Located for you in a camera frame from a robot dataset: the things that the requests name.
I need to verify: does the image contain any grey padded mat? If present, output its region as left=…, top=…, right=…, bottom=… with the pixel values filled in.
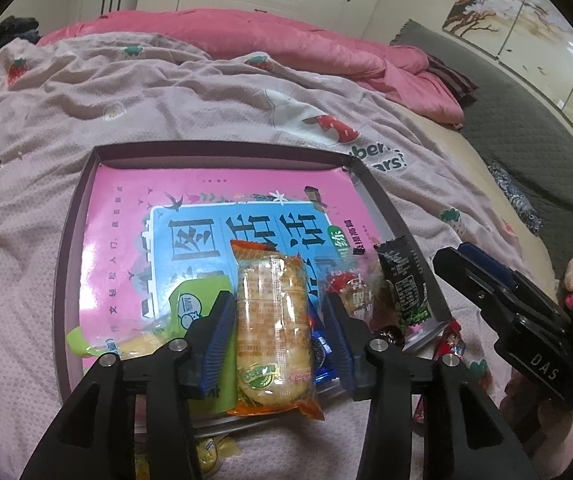
left=391, top=19, right=573, bottom=281

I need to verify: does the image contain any dark striped pillow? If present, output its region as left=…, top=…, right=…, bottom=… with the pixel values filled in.
left=426, top=55, right=479, bottom=106

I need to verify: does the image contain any orange round cracker packet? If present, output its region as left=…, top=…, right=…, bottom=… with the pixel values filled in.
left=229, top=240, right=327, bottom=421

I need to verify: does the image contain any red candy bar wrapper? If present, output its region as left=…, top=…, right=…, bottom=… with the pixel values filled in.
left=413, top=320, right=467, bottom=426

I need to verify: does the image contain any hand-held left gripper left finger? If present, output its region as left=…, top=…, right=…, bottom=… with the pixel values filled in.
left=19, top=290, right=237, bottom=480

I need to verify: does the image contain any strawberry printed pink blanket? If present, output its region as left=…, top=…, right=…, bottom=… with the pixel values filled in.
left=0, top=32, right=542, bottom=480

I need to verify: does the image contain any black small snack packet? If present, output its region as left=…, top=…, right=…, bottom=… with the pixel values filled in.
left=373, top=236, right=444, bottom=333

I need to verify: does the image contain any clear biscuit packet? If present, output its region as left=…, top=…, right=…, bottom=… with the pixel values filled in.
left=323, top=267, right=383, bottom=331

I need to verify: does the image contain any tree wall painting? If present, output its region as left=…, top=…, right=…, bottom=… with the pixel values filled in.
left=441, top=0, right=573, bottom=141

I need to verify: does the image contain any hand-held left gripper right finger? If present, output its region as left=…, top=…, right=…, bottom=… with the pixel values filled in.
left=323, top=290, right=537, bottom=480

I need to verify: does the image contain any beige bed sheet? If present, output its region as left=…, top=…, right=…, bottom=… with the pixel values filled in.
left=401, top=105, right=567, bottom=311

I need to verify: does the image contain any person's right forearm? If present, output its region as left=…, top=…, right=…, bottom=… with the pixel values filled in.
left=496, top=380, right=573, bottom=480

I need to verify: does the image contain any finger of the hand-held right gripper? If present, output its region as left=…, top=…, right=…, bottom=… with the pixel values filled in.
left=433, top=247, right=523, bottom=333
left=457, top=241, right=569, bottom=321

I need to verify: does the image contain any blue cookie packet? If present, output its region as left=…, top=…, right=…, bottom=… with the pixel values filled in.
left=309, top=310, right=341, bottom=387

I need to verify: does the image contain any yellow-green small snack packet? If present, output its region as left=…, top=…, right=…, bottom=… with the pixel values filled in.
left=194, top=435, right=241, bottom=477

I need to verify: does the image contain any pink and blue book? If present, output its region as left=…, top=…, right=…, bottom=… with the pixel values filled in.
left=77, top=162, right=407, bottom=411

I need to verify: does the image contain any dark clothes pile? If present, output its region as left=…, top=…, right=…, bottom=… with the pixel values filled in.
left=0, top=16, right=42, bottom=51

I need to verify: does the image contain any pink quilt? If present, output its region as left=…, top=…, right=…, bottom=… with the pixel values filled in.
left=36, top=8, right=467, bottom=128

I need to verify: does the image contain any blue patterned cloth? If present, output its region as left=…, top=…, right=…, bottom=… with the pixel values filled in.
left=489, top=161, right=542, bottom=236

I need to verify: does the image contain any dark shallow cardboard box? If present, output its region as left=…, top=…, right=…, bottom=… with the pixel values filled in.
left=56, top=142, right=454, bottom=431

